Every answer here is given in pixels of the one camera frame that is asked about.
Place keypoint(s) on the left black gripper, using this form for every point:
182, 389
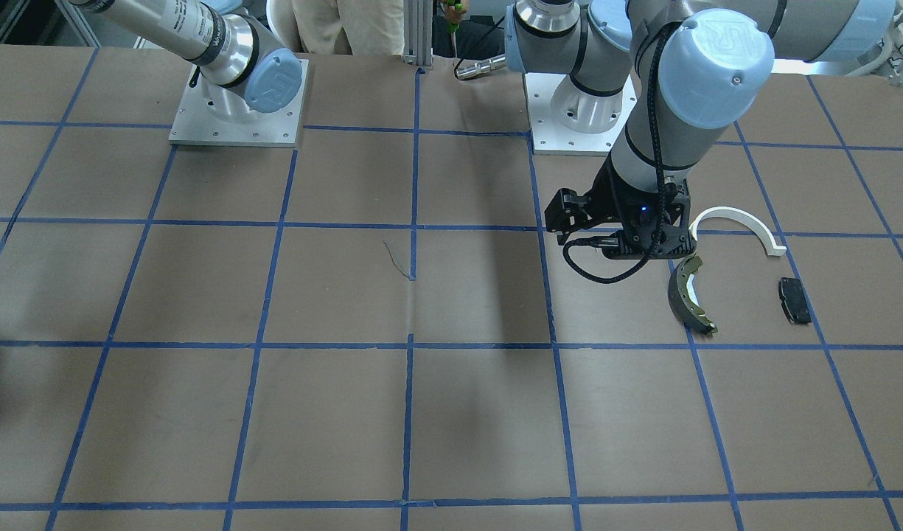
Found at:
607, 202

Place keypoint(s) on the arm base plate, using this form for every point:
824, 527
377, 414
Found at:
567, 122
210, 116

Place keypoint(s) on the black brake pad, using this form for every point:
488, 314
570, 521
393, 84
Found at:
794, 300

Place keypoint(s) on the green handled screwdriver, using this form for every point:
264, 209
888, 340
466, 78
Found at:
454, 13

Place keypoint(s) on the white curved plastic piece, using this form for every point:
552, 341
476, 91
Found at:
768, 241

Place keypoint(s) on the aluminium frame post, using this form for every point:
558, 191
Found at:
417, 35

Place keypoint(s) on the seated person beige shirt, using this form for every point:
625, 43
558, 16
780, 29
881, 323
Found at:
358, 28

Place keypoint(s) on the olive brake shoe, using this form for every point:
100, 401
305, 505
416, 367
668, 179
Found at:
683, 300

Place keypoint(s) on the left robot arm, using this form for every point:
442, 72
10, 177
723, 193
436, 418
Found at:
701, 65

